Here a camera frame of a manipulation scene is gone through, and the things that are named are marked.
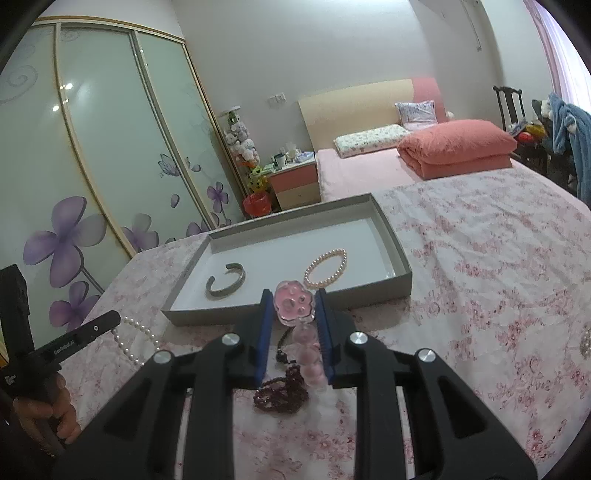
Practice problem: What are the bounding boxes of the pink bed sheet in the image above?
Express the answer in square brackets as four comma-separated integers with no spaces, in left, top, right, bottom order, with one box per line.
[315,148,532,204]

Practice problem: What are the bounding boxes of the grey cardboard box tray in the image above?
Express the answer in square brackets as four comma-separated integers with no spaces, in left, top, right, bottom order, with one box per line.
[161,193,413,327]

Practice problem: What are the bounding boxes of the beige and pink bed headboard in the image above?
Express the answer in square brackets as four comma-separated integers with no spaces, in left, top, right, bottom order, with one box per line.
[298,77,451,153]

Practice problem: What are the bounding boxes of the pink pearl bracelet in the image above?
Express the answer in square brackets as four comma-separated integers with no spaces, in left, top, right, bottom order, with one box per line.
[304,248,348,291]

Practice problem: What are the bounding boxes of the white pearl necklace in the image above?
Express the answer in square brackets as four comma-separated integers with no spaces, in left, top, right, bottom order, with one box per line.
[111,315,162,365]

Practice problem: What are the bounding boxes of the wardrobe with purple flower doors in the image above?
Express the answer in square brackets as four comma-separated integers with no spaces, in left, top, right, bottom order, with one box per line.
[0,16,245,333]

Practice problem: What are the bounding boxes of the red trash bin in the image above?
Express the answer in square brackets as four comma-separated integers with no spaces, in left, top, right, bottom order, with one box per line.
[243,191,272,219]

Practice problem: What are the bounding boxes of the pile of colourful toys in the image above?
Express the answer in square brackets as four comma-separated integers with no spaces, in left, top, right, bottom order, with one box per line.
[508,117,550,144]

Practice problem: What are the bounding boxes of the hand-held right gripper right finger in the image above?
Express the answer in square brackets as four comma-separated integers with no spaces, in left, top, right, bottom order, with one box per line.
[316,290,539,480]

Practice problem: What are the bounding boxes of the pink curtain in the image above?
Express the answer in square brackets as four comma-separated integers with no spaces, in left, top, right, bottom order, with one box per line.
[524,0,591,121]

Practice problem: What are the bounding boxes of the lilac printed pillow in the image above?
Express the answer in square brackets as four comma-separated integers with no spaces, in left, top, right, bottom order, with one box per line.
[394,100,438,130]

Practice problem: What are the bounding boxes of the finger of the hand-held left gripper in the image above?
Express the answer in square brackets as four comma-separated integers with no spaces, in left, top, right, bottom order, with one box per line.
[28,310,122,370]

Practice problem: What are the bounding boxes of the dark wooden chair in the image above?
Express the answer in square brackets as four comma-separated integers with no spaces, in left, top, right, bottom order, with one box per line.
[492,85,527,134]

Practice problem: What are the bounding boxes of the dark red bead bracelet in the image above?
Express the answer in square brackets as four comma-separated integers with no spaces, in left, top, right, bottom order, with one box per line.
[253,339,315,409]

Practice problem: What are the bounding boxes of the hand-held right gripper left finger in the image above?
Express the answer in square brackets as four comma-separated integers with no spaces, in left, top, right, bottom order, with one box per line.
[55,288,278,480]

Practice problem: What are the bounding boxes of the white floral flat pillow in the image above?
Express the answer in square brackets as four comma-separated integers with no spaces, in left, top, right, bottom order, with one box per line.
[333,124,411,159]

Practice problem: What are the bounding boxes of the pink and beige nightstand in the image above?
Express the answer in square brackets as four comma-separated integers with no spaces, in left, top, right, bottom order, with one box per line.
[268,161,321,209]

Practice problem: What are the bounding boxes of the yellow green toy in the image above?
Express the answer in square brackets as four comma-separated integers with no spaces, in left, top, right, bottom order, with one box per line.
[247,165,271,195]

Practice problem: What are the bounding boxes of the pink cat-paw bead bracelet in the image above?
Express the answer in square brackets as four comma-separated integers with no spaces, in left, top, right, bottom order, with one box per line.
[273,279,331,393]

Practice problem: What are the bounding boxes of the folded pink quilt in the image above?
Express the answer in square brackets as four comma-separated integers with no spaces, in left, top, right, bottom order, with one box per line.
[398,119,518,181]

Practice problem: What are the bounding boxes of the silver cuff bracelet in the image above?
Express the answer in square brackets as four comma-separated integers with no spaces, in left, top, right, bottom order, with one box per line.
[206,263,246,298]

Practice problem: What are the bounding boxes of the blue fleece garment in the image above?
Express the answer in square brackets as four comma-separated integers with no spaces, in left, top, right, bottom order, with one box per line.
[547,92,591,204]

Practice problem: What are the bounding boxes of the person's left hand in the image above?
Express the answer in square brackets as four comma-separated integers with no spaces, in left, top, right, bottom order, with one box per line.
[13,373,82,445]

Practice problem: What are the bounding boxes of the pink floral bedspread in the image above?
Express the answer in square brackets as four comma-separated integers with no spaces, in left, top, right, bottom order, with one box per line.
[60,166,591,480]

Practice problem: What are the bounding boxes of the hanging plush toys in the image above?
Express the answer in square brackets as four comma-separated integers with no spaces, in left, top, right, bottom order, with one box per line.
[224,107,259,169]

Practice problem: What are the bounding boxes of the white wall pipe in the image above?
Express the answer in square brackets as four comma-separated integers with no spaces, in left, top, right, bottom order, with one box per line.
[466,0,483,51]

